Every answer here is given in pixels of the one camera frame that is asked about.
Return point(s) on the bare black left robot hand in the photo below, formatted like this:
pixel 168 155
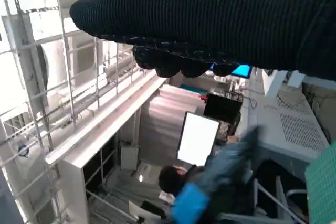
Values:
pixel 189 203

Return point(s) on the white screen monitor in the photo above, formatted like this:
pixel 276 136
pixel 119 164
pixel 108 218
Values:
pixel 198 138

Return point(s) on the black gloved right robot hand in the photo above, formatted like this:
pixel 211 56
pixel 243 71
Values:
pixel 210 16

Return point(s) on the white shelf unit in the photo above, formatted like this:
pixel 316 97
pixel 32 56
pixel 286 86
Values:
pixel 78 161

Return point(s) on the black screen monitor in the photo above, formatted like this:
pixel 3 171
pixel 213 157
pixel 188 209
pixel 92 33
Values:
pixel 223 107

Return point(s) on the blue screen monitor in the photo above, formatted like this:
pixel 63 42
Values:
pixel 241 70

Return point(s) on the person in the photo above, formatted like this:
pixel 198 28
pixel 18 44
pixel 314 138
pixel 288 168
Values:
pixel 170 179

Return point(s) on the white metal railing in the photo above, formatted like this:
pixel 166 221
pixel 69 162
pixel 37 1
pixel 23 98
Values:
pixel 65 77

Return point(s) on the white perforated metal cabinet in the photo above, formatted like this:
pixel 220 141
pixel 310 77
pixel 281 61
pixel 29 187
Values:
pixel 294 124

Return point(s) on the green cutting mat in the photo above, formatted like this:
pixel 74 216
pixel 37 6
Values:
pixel 324 187

